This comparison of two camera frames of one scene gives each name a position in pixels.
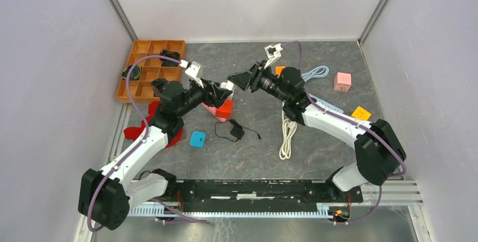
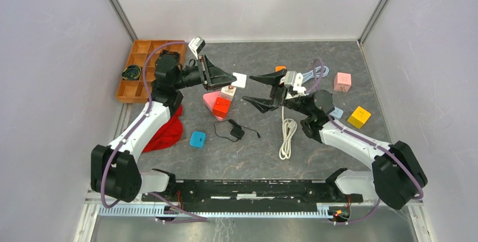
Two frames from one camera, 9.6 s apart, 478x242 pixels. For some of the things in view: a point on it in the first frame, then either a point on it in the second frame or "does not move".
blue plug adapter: [198, 139] does not move
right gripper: [243, 80] -> [277, 94]
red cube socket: [224, 110] does not move
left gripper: [218, 95] -> [213, 76]
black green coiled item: [135, 74] does not move
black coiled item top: [168, 62] does not move
